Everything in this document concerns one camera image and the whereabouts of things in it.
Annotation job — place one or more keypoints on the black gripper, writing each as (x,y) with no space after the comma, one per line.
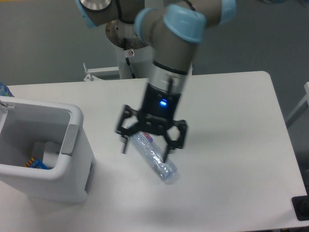
(156,116)

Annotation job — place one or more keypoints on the clear plastic water bottle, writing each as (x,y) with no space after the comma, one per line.
(152,154)

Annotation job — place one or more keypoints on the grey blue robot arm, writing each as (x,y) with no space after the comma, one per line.
(174,33)

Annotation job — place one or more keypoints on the white trash can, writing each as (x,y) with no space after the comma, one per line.
(53,133)

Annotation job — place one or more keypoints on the blue orange snack wrapper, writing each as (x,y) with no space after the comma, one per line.
(36,163)

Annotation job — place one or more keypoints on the blue patterned object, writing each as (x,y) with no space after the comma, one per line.
(5,91)

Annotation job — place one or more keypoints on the white furniture leg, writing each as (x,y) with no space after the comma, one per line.
(299,109)

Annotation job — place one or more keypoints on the black table clamp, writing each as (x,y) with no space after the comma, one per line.
(301,207)

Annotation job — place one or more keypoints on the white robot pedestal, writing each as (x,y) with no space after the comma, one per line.
(134,58)

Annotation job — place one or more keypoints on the white base bracket frame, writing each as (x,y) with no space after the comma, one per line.
(96,74)

